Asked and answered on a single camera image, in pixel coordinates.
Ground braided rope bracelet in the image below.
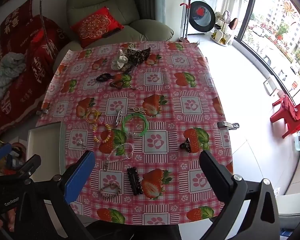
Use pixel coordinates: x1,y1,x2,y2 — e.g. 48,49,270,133
99,182,121,198

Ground black rectangular hair clip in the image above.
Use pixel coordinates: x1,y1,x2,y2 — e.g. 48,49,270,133
127,167,143,196

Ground clear crystal bead bracelet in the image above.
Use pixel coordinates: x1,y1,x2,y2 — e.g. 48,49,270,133
103,142,135,172

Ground pink yellow bead bracelet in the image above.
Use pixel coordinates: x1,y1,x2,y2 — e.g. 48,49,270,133
92,122,113,144

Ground yellow hair tie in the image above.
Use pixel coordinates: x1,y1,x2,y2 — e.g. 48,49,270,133
85,108,101,124

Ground small black claw clip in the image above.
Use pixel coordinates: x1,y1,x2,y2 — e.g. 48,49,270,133
179,138,191,153

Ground silver metal clip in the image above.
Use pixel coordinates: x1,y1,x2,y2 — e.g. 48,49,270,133
114,109,122,127

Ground beige rabbit hair clip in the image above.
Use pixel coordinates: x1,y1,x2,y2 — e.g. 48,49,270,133
129,107,146,115

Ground left hand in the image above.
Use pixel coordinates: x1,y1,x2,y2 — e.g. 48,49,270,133
0,209,15,232

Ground white tray box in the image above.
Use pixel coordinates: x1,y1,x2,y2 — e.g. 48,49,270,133
26,122,66,182

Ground left tablecloth clamp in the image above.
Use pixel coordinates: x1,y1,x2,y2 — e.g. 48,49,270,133
36,102,50,115

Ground tablecloth clamp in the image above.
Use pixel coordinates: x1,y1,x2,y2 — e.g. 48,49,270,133
36,102,50,115
217,121,239,130

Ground grey crumpled blanket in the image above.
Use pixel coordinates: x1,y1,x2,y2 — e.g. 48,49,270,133
0,52,26,100

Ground right tablecloth clamp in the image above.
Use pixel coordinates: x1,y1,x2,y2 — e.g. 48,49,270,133
217,121,239,130

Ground red plastic stool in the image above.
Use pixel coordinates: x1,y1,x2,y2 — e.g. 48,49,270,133
270,94,300,139

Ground red bed cover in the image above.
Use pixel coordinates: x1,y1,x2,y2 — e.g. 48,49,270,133
0,0,66,134

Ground pink strawberry tablecloth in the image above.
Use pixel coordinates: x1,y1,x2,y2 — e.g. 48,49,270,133
38,42,232,225

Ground white dotted scrunchie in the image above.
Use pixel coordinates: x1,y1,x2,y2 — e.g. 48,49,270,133
111,49,128,70

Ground red embroidered cushion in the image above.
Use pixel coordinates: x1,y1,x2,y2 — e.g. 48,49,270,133
70,7,124,48

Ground leopard print scrunchie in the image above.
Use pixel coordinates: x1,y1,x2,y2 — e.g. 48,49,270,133
126,48,151,66

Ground beige armchair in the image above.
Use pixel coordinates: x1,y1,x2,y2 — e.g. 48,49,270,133
53,0,174,71

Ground black spiral hair tie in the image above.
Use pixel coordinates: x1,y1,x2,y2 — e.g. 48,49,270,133
96,73,116,82

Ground red mop handle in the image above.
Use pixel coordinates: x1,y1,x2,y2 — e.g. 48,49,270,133
179,0,191,43

